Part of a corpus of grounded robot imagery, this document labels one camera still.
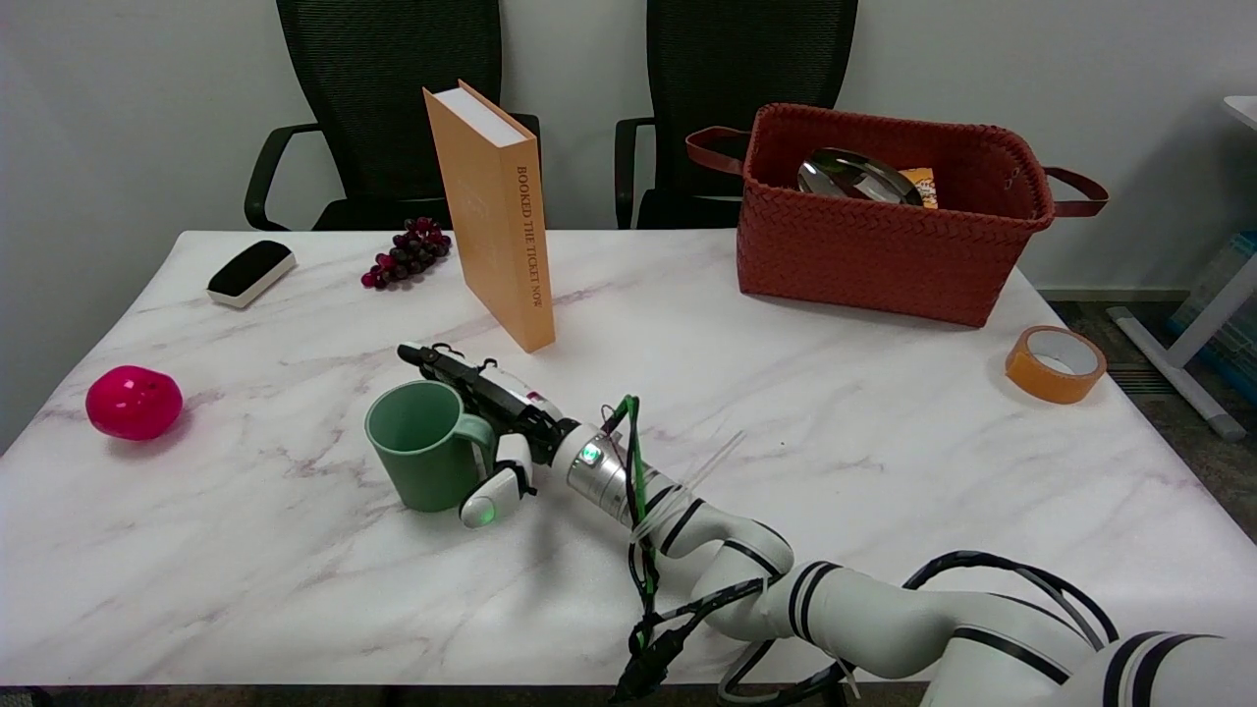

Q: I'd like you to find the black cable loop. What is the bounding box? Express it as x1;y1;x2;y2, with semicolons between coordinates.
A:
717;551;1120;706

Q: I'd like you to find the black white board eraser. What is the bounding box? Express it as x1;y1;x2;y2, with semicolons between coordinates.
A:
206;240;298;309

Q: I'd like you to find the black mesh office chair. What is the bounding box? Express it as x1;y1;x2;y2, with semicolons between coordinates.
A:
244;0;543;233
614;0;859;231

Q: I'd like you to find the orange hardcover book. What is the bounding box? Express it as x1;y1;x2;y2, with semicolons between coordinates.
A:
422;80;557;354

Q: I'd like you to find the white desk frame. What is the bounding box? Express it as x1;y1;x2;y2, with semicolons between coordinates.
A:
1108;95;1257;441

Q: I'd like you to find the shiny metal plate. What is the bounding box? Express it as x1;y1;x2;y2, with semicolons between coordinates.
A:
796;147;925;207

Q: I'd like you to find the pink round toy fruit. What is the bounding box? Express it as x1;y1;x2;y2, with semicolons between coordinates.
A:
84;364;185;442

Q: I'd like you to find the black green cable bundle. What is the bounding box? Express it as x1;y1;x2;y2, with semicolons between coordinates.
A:
601;395;767;704

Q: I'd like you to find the red woven basket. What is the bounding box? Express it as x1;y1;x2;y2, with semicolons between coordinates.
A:
684;103;1111;329

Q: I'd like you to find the orange tape roll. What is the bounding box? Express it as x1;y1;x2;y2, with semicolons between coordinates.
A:
1004;325;1108;405

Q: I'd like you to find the green mug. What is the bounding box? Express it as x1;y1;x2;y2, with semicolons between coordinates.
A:
364;381;497;514

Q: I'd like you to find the dark red grape bunch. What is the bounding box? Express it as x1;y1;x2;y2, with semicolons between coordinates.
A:
360;217;453;291

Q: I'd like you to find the clear plastic cable tie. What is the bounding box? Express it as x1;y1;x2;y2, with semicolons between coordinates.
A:
628;429;747;541

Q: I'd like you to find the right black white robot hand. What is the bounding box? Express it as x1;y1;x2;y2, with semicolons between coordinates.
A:
397;343;581;531

